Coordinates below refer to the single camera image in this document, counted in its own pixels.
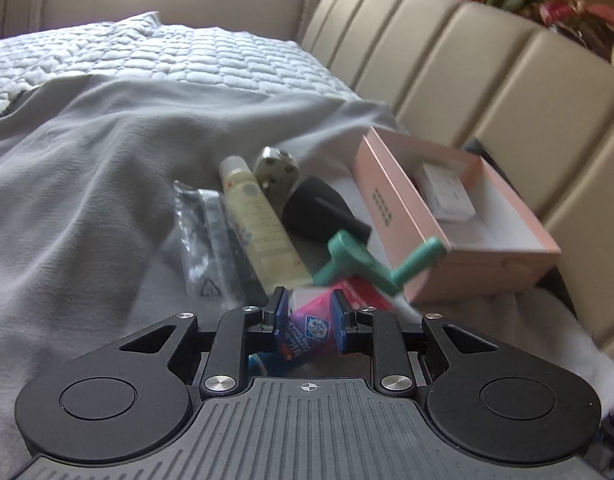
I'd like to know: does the pink snack packet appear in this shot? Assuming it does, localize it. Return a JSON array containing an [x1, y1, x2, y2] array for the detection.
[[249, 278, 393, 376]]

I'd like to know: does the small white box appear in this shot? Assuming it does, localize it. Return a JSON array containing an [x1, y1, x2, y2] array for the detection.
[[414, 162, 476, 222]]

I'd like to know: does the white quilted bedspread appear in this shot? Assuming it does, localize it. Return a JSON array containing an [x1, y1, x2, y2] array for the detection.
[[0, 11, 356, 116]]

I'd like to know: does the beige padded headboard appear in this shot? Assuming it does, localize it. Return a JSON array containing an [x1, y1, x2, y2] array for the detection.
[[301, 0, 614, 358]]

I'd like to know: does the green plastic crank handle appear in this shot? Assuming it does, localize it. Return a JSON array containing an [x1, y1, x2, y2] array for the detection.
[[313, 230, 447, 296]]

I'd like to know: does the dark grey cloth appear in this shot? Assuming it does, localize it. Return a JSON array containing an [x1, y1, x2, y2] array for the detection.
[[462, 138, 575, 313]]

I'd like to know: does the silver metal plug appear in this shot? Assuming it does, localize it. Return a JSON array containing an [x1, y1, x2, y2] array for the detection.
[[253, 146, 301, 205]]

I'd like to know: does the potted plant with pink leaves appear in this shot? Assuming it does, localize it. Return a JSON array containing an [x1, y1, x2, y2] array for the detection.
[[483, 0, 614, 62]]

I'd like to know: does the black wedge-shaped object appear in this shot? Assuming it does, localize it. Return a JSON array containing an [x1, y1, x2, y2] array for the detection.
[[281, 177, 372, 244]]

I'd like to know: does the pink cardboard box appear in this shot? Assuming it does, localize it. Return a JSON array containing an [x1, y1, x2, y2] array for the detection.
[[353, 128, 561, 304]]

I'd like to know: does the clear plastic bag with parts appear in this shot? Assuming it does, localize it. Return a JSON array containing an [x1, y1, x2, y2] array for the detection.
[[173, 181, 268, 318]]

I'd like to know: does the cream lotion tube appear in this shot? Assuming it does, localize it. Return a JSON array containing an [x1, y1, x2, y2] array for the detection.
[[218, 156, 313, 292]]

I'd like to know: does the grey blanket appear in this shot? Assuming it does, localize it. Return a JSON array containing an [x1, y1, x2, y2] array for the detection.
[[0, 75, 602, 479]]

